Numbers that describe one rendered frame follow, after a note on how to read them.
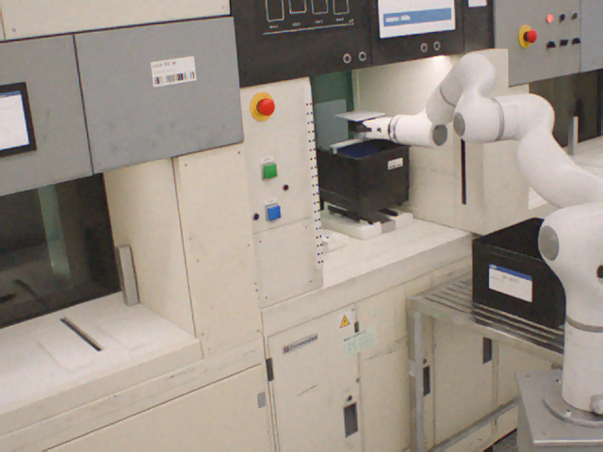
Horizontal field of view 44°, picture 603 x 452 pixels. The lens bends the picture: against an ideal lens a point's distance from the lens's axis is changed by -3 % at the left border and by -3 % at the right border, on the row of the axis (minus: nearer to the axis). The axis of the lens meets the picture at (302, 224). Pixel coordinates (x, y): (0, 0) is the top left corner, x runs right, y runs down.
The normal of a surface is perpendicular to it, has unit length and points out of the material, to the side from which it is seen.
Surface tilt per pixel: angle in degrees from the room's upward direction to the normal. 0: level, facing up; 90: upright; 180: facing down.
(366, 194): 94
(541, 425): 0
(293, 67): 90
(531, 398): 0
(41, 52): 90
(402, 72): 90
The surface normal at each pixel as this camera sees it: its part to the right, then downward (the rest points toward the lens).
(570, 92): 0.61, 0.19
